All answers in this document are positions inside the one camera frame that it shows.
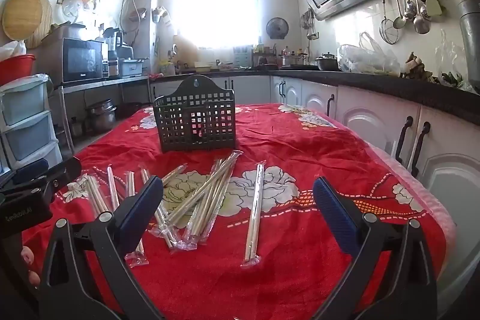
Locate small wall caddy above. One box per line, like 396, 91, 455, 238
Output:
152, 6, 171, 24

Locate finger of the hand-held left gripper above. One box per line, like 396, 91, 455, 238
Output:
22, 156, 82, 198
0, 159, 50, 189

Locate steel stockpot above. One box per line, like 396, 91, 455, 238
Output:
280, 54, 306, 67

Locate pile of root vegetables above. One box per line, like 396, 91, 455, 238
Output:
401, 52, 439, 82

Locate bunch of hanging spoons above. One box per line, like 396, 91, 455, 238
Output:
301, 9, 316, 40

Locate plastic drawer cabinet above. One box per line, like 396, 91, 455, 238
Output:
0, 73, 62, 174

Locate black microwave oven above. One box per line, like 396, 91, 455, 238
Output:
60, 37, 109, 84

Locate pile of chopsticks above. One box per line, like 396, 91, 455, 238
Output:
84, 151, 268, 266

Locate red floral blanket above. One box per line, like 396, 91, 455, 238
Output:
20, 103, 456, 320

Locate clear plastic bag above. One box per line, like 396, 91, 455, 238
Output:
337, 32, 401, 76

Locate round bamboo tray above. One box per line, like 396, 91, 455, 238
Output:
2, 0, 44, 41

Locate person's left hand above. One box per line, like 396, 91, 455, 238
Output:
20, 245, 42, 289

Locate white plastic bag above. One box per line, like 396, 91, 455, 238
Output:
0, 40, 27, 60

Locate spice rack with bottles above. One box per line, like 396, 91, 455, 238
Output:
252, 43, 279, 67

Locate steel cooking pot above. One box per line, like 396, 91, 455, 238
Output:
86, 99, 115, 114
85, 108, 118, 134

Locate pale cutlery holder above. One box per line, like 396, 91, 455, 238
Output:
232, 46, 253, 67

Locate red plastic basin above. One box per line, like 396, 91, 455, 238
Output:
0, 54, 36, 86

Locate black wok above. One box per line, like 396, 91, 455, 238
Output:
114, 102, 145, 120

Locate grey plastic box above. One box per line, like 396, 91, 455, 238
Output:
118, 57, 149, 78

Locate black blender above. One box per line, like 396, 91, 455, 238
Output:
102, 27, 122, 78

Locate metal exhaust duct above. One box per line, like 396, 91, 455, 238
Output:
457, 0, 480, 73

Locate black plastic utensil basket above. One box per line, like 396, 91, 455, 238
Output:
152, 74, 237, 154

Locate black lidded pot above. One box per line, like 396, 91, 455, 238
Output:
315, 52, 340, 71

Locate row of hanging kitchen utensils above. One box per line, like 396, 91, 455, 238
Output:
379, 0, 447, 44

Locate black kitchen countertop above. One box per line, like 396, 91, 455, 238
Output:
150, 67, 480, 126

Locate black wall fan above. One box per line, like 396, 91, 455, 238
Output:
265, 17, 289, 40

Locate metal shelf table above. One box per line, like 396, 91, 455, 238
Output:
52, 74, 151, 156

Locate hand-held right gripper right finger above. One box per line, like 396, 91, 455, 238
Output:
312, 175, 439, 320

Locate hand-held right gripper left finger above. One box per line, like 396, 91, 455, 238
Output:
37, 175, 166, 320

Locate kitchen window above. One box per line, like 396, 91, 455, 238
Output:
176, 0, 261, 51

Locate green leafy vegetables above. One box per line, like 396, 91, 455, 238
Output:
440, 70, 477, 92

